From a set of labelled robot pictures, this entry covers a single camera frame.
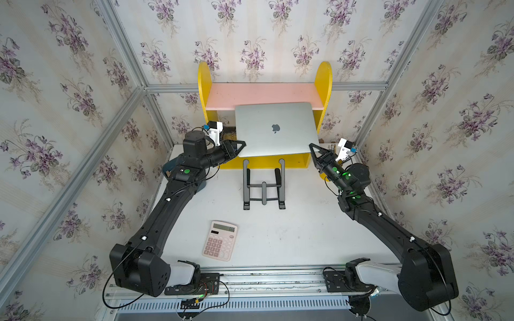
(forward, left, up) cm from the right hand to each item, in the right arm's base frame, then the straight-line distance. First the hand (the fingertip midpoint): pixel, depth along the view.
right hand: (309, 148), depth 70 cm
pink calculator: (-22, +34, -33) cm, 53 cm away
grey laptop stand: (+3, +8, -27) cm, 29 cm away
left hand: (-1, +21, +1) cm, 21 cm away
